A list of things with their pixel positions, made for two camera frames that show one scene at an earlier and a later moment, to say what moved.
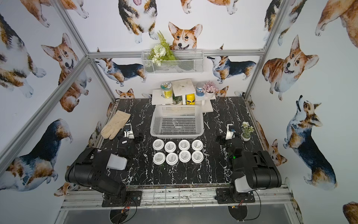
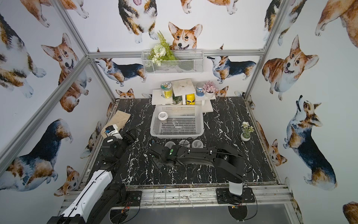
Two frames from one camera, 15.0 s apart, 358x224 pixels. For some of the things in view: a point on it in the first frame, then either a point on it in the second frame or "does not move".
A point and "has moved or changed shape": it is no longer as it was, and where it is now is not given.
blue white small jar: [200, 89] does not move
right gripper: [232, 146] to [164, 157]
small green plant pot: [176, 99] does not move
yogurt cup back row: [170, 146] does not move
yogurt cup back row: [158, 144] has moved or changed shape
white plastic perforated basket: [178, 122] does not move
